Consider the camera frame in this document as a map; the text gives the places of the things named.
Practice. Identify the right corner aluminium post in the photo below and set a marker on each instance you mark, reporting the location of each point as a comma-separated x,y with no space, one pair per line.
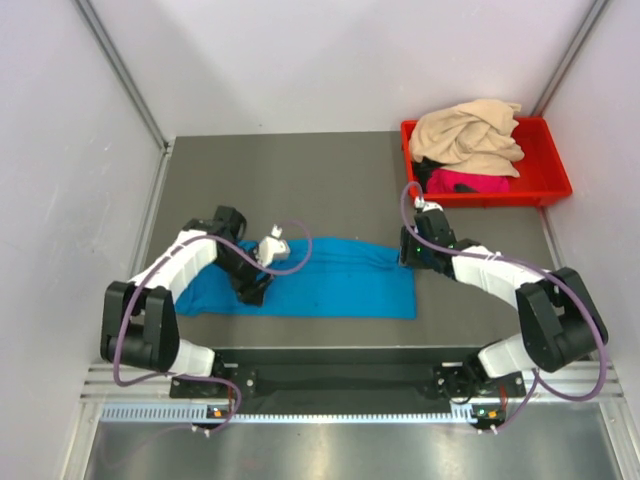
579,39

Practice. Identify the corner aluminium post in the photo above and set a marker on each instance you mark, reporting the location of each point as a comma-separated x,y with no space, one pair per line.
579,39
95,25

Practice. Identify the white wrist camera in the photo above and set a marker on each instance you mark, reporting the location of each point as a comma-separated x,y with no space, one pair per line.
272,247
421,205

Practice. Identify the red plastic bin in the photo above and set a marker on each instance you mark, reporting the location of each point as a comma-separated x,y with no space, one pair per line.
542,180

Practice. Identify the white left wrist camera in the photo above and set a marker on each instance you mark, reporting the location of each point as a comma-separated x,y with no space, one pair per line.
272,247

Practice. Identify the pink t-shirt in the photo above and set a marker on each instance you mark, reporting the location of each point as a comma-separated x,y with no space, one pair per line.
444,181

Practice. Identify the black t-shirt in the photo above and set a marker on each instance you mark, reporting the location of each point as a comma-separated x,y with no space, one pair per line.
424,170

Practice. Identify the blue t-shirt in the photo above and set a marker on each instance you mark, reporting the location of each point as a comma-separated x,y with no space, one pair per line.
343,279

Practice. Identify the beige t-shirt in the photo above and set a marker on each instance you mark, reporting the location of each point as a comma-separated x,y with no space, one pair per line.
472,138

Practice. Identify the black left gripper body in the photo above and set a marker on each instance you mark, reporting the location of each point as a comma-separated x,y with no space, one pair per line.
241,272

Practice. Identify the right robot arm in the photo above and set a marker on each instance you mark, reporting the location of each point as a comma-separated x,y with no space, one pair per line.
559,323

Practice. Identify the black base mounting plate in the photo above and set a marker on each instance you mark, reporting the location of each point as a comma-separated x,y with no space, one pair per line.
389,380

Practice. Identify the left corner aluminium post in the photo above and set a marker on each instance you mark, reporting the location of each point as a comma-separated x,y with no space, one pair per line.
95,25

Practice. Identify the white slotted cable duct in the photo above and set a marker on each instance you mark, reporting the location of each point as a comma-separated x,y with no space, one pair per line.
206,414

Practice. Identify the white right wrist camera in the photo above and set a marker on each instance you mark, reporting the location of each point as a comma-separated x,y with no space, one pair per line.
421,205

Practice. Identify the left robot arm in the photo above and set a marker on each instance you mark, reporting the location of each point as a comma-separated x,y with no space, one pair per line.
139,321

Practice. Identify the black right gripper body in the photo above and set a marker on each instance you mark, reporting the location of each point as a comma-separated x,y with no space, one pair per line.
416,252

